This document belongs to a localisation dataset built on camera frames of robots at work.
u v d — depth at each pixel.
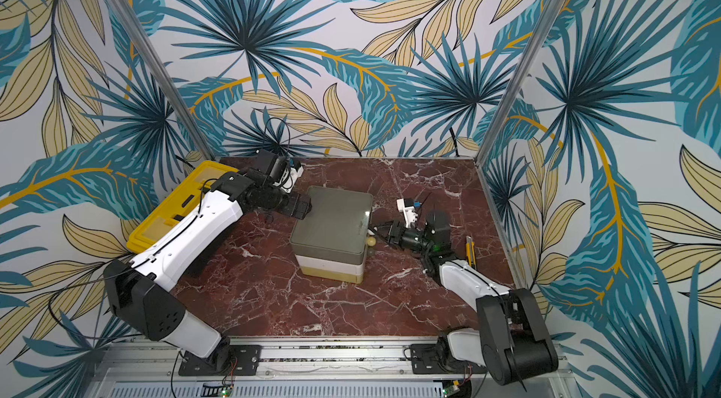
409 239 0.73
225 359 0.68
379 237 0.79
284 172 0.65
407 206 0.77
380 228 0.77
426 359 0.73
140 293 0.40
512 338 0.42
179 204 0.84
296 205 0.70
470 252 0.92
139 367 0.82
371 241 0.82
